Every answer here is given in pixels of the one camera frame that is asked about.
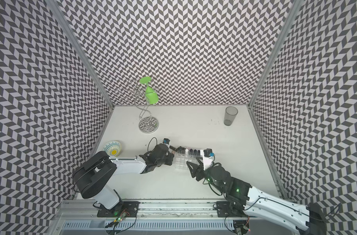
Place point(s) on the black mounting plate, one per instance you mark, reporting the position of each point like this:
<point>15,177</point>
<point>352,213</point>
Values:
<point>131,209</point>
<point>225,209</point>

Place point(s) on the clear acrylic lipstick organizer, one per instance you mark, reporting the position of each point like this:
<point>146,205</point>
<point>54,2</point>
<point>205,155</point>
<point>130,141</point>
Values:
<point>180,161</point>

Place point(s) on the green plastic goblet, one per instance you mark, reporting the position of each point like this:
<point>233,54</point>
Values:
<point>150,94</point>

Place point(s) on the yellow blue patterned bowl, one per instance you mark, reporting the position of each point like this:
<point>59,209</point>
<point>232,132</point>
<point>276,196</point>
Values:
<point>112,148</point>

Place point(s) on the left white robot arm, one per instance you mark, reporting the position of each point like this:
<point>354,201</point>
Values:
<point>92,176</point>

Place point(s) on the grey glass tumbler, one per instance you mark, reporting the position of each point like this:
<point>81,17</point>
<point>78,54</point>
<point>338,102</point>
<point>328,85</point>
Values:
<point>230,115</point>

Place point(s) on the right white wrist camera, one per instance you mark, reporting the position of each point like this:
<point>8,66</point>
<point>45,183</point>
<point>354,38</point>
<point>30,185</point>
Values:
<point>208,158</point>

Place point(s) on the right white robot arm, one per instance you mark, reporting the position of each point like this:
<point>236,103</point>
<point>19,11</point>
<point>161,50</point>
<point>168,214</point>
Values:
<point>243,199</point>

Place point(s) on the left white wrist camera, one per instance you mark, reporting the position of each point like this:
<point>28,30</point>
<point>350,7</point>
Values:
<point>166,141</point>

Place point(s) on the metal wire cup stand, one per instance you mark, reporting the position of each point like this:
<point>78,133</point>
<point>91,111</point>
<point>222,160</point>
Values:
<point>133,93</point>

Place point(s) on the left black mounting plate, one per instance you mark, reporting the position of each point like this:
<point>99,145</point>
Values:
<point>131,209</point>

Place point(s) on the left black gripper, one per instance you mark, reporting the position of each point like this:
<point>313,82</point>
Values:
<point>170,157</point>

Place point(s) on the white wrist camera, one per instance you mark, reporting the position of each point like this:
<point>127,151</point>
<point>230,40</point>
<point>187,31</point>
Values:
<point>166,141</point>
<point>208,158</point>

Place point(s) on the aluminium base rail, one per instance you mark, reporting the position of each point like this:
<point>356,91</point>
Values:
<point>153,215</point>

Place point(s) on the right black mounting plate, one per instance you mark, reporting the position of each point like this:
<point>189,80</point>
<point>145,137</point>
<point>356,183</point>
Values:
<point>225,209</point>

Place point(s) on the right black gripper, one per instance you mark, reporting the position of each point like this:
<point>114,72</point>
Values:
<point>197,170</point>

